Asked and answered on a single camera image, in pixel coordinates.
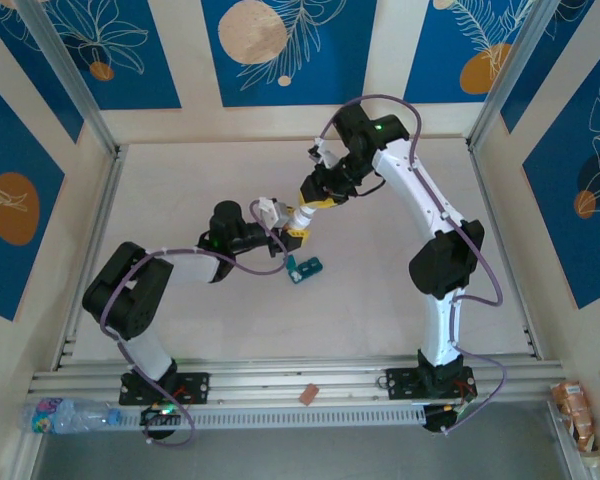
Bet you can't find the white pill bottle orange label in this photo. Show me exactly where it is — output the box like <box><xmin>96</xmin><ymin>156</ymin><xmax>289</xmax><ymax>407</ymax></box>
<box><xmin>290</xmin><ymin>204</ymin><xmax>317</xmax><ymax>230</ymax></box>

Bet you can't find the teal pill organizer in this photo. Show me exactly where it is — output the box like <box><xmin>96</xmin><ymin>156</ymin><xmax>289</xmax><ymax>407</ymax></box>
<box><xmin>285</xmin><ymin>254</ymin><xmax>325</xmax><ymax>285</ymax></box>

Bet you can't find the clear plastic water bottle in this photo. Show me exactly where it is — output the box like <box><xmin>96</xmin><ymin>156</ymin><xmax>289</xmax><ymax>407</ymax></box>
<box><xmin>20</xmin><ymin>397</ymin><xmax>123</xmax><ymax>435</ymax></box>

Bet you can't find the orange snack package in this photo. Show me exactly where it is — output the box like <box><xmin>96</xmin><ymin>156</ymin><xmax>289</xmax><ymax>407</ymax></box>
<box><xmin>551</xmin><ymin>380</ymin><xmax>600</xmax><ymax>456</ymax></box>

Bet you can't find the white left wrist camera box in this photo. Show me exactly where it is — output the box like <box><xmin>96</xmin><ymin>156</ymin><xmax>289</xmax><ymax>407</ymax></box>
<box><xmin>257</xmin><ymin>198</ymin><xmax>295</xmax><ymax>230</ymax></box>

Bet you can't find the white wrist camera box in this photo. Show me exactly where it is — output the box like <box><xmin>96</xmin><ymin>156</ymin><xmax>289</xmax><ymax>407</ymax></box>
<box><xmin>257</xmin><ymin>198</ymin><xmax>295</xmax><ymax>230</ymax></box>
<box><xmin>307</xmin><ymin>138</ymin><xmax>340</xmax><ymax>170</ymax></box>

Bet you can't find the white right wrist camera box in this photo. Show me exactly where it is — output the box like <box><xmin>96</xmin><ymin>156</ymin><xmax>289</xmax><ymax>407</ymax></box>
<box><xmin>307</xmin><ymin>138</ymin><xmax>340</xmax><ymax>170</ymax></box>

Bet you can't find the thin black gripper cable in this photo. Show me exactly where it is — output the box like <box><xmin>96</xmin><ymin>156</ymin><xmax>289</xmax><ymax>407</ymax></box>
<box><xmin>348</xmin><ymin>173</ymin><xmax>387</xmax><ymax>199</ymax></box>

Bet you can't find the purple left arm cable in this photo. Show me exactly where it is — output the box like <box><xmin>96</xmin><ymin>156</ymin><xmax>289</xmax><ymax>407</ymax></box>
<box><xmin>99</xmin><ymin>199</ymin><xmax>289</xmax><ymax>449</ymax></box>

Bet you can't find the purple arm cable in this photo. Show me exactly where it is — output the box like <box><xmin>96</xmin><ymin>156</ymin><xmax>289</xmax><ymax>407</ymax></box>
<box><xmin>319</xmin><ymin>94</ymin><xmax>510</xmax><ymax>436</ymax></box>
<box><xmin>99</xmin><ymin>199</ymin><xmax>289</xmax><ymax>449</ymax></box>

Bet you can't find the aluminium side rail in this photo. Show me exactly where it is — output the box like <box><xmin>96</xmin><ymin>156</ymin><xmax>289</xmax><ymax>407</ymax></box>
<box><xmin>468</xmin><ymin>144</ymin><xmax>542</xmax><ymax>360</ymax></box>
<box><xmin>54</xmin><ymin>147</ymin><xmax>127</xmax><ymax>371</ymax></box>

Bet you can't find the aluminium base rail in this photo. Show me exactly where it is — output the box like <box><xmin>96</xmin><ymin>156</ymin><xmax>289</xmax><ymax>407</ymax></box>
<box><xmin>28</xmin><ymin>353</ymin><xmax>566</xmax><ymax>401</ymax></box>

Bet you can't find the aluminium frame post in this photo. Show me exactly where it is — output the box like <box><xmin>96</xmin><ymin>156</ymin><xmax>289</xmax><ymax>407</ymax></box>
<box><xmin>17</xmin><ymin>0</ymin><xmax>122</xmax><ymax>157</ymax></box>
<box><xmin>466</xmin><ymin>0</ymin><xmax>551</xmax><ymax>150</ymax></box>

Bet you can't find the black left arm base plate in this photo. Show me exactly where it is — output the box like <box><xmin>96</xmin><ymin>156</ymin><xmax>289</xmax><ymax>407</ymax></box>
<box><xmin>118</xmin><ymin>372</ymin><xmax>212</xmax><ymax>406</ymax></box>

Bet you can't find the white slotted cable duct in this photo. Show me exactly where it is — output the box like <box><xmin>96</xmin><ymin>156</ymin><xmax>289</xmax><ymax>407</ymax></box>
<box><xmin>114</xmin><ymin>405</ymin><xmax>426</xmax><ymax>430</ymax></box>

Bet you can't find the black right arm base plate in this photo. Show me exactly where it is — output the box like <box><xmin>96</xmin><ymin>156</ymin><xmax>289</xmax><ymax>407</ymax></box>
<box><xmin>385</xmin><ymin>367</ymin><xmax>477</xmax><ymax>401</ymax></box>

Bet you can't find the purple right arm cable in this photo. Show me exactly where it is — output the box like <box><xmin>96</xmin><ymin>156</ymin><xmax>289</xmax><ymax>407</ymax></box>
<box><xmin>319</xmin><ymin>94</ymin><xmax>510</xmax><ymax>436</ymax></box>

